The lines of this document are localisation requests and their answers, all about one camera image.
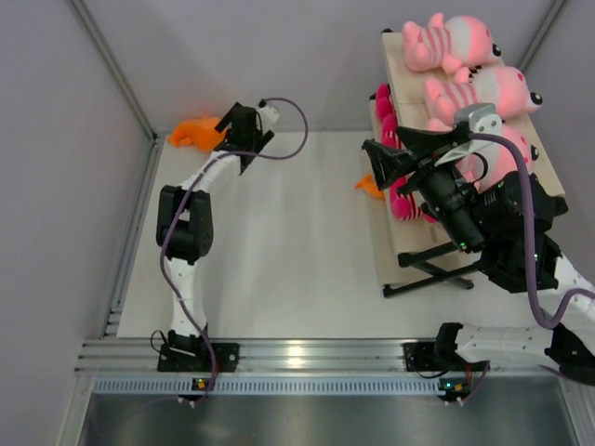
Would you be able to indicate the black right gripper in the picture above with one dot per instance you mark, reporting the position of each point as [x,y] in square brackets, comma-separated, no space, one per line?
[390,163]

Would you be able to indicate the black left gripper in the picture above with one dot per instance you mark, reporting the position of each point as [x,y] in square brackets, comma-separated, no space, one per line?
[261,137]

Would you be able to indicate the grey slotted cable duct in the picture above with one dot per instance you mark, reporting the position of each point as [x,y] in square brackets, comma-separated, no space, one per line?
[273,386]

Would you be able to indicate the cream two-tier folding shelf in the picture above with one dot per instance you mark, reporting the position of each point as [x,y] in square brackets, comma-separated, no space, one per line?
[500,232]

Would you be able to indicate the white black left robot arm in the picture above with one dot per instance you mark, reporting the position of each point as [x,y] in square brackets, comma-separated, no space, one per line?
[185,228]

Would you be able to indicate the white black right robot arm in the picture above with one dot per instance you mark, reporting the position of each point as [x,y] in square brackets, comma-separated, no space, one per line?
[560,340]

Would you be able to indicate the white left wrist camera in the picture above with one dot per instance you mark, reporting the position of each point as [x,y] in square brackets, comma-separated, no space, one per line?
[268,114]

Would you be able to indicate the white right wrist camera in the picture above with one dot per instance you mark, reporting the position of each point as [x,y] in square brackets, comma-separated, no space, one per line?
[472,124]

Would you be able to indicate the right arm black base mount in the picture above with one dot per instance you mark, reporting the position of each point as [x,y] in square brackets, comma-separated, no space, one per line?
[420,357]

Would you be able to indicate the orange plush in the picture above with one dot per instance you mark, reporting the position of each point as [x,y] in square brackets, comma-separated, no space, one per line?
[200,133]
[368,185]

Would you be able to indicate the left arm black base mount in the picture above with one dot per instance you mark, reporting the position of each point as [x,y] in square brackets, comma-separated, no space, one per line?
[181,354]

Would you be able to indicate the pink striped plush shelf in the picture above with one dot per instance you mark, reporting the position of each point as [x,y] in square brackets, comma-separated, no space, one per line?
[462,41]
[503,86]

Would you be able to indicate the magenta plush on lower shelf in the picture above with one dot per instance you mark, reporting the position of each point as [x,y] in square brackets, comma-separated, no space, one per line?
[387,117]

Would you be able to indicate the small pink striped plush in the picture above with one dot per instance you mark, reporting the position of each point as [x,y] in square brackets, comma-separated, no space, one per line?
[506,153]

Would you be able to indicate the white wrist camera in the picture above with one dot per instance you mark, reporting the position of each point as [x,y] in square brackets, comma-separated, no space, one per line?
[472,124]
[268,114]

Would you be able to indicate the pink striped plush front shelf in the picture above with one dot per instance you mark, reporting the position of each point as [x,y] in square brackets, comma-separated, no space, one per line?
[503,86]

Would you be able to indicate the aluminium rail frame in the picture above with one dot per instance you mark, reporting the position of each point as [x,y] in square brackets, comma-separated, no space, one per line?
[256,356]

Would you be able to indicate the pink striped plush back shelf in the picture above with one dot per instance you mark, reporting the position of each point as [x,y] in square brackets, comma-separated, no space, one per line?
[462,41]

